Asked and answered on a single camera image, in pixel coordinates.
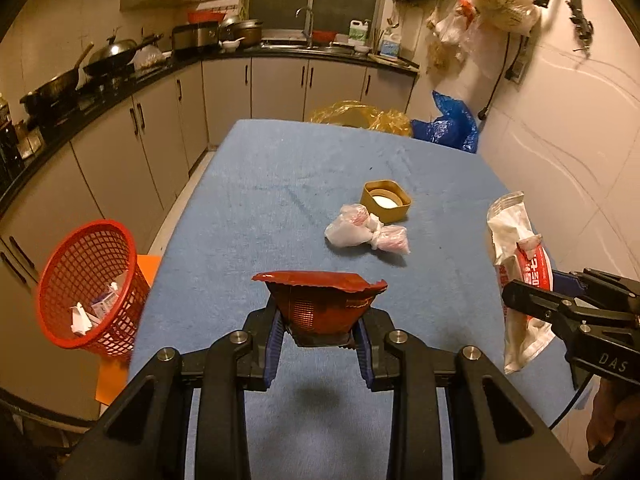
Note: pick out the hanging bag of dried noodles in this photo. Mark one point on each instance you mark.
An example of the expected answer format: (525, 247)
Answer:
(507, 2)

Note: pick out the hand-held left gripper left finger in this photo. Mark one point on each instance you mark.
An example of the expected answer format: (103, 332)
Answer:
(271, 355)

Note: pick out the blue plastic bag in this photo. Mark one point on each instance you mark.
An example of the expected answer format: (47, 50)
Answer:
(450, 125)

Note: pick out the knotted white plastic bag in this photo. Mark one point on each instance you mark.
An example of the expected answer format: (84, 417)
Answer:
(360, 230)

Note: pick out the small white bowl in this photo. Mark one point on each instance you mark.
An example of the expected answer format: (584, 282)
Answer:
(230, 46)

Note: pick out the clear plastic bag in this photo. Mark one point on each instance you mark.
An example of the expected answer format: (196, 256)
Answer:
(149, 55)

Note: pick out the beige lower cabinets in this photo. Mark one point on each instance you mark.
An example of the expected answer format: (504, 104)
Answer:
(125, 150)

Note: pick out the wok with silver lid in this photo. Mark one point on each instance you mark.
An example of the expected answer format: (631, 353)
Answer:
(117, 55)

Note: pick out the red foil-lidded cup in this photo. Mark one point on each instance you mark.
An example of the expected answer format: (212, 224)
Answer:
(320, 310)

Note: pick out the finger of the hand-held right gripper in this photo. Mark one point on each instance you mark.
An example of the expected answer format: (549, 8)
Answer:
(530, 300)
(595, 285)

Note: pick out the crumpled white paper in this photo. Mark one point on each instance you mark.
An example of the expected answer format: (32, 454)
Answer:
(82, 320)

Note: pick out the dark wok with spatula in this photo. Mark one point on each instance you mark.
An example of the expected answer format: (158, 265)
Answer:
(52, 90)

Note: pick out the stainless steel container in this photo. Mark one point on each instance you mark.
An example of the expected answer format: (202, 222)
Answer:
(195, 37)

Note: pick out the orange stool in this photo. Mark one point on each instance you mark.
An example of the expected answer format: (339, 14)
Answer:
(145, 275)

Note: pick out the blue tablecloth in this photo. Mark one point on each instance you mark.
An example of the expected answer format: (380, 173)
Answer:
(280, 185)

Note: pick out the white and red wrapper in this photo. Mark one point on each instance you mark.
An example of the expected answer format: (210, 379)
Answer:
(510, 230)

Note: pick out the red basin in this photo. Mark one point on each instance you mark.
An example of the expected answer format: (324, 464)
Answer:
(206, 16)

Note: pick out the red and white packet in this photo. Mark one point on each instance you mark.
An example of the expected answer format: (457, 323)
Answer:
(535, 262)

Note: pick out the black kitchen countertop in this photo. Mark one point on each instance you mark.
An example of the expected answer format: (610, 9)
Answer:
(150, 80)

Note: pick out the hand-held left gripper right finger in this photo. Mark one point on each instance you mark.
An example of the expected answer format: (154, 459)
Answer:
(364, 360)

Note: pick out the red bowl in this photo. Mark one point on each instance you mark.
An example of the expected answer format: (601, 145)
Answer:
(324, 36)

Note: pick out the white and blue bottle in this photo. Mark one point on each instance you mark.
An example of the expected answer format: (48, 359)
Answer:
(391, 45)

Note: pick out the yellow plastic bag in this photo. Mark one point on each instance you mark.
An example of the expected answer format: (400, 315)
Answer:
(350, 112)

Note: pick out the white and green detergent bottle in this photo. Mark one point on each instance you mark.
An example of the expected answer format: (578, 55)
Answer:
(359, 32)

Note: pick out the metal faucet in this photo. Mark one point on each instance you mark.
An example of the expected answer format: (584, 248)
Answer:
(306, 25)

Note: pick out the red plastic mesh basket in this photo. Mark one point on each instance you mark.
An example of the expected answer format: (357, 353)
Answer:
(85, 280)

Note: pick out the small white box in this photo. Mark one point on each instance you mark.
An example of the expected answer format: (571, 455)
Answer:
(105, 302)

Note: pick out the person's right hand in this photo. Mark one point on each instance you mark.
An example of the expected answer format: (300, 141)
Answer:
(607, 420)

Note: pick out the hanging clear plastic bags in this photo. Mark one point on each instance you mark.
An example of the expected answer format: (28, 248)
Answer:
(452, 25)

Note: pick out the dark cooking pot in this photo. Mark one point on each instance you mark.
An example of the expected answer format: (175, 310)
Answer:
(245, 30)

